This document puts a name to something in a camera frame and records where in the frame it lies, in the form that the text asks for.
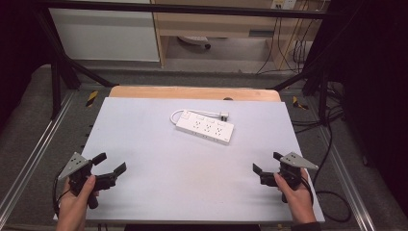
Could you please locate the bundle of hanging cables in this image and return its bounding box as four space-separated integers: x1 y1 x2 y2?
255 9 317 75

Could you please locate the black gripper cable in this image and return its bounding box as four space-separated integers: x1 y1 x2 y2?
51 167 72 219
299 174 316 207

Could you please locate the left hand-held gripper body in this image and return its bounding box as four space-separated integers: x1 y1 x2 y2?
58 151 117 210

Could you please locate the wooden table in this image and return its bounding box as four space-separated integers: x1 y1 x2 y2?
108 85 282 103

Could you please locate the white power strip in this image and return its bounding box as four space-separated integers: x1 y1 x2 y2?
175 110 235 146

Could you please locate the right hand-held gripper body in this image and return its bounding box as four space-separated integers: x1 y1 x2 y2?
259 151 319 204

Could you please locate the yellow black tape marker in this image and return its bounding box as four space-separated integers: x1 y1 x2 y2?
85 90 99 108
292 95 310 111

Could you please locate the white cabinet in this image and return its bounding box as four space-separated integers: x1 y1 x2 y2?
48 0 161 63

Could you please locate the white wall outlet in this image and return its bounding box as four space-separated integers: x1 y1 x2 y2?
269 0 297 11

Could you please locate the wooden desk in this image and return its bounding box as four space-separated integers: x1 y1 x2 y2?
150 0 328 69

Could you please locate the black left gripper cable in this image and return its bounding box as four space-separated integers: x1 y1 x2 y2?
51 167 72 219

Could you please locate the grey power strip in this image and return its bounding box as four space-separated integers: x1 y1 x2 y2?
177 35 213 51

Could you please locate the aluminium rail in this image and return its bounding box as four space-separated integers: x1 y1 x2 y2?
306 95 377 231
0 90 78 219

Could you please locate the white power strip cable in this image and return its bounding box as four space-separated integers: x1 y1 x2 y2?
169 108 222 125

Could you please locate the person's left hand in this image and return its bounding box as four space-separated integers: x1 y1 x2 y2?
56 174 97 225

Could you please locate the black metal frame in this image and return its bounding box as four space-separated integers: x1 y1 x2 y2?
30 0 345 126

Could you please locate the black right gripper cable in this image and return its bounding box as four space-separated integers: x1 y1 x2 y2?
299 174 316 207

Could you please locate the black floor cable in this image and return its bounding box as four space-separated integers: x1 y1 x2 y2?
290 81 353 223

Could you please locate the person's right hand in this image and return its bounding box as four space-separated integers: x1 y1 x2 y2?
273 168 318 224

